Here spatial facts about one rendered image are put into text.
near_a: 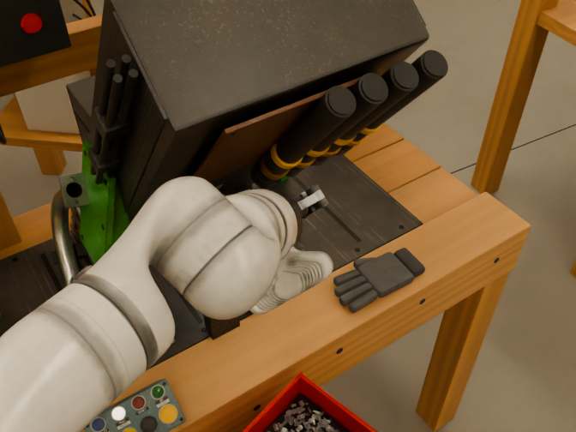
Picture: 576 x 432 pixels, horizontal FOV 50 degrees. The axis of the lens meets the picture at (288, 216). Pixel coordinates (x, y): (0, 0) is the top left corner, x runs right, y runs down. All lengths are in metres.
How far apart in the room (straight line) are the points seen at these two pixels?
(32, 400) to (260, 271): 0.16
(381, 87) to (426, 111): 2.64
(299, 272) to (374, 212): 0.87
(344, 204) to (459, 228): 0.26
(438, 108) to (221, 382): 2.51
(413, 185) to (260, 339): 0.59
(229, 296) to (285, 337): 0.80
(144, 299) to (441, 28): 3.90
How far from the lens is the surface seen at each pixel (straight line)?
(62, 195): 1.09
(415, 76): 0.78
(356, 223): 1.41
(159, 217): 0.40
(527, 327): 2.48
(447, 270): 1.35
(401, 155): 1.64
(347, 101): 0.72
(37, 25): 1.13
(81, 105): 1.22
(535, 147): 3.29
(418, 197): 1.52
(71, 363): 0.35
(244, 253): 0.41
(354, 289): 1.25
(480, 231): 1.45
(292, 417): 1.14
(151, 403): 1.11
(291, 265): 0.58
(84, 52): 1.41
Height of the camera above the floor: 1.89
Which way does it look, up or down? 44 degrees down
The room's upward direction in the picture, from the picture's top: straight up
